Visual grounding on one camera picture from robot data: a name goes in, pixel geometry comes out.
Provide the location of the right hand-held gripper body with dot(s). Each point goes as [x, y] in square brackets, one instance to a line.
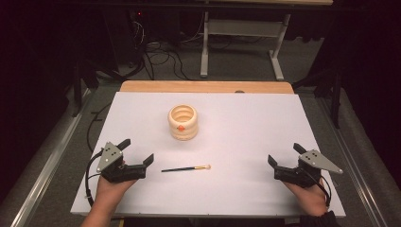
[315, 159]

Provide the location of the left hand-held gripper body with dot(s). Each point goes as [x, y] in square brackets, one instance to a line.
[108, 156]

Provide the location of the person's left hand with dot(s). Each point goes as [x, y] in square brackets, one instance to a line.
[108, 192]

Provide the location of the person's right hand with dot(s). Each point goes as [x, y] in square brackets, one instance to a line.
[310, 198]

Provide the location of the cream ribbed brush holder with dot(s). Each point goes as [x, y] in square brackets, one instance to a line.
[183, 130]

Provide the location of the white board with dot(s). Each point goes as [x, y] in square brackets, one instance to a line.
[236, 126]

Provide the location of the black stand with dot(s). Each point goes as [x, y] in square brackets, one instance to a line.
[77, 91]
[335, 97]

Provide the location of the wooden table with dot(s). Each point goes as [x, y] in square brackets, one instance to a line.
[189, 86]

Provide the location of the aluminium floor rail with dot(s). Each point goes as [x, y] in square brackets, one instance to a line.
[353, 164]
[47, 167]

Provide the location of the white metal desk frame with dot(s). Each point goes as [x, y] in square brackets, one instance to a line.
[242, 28]

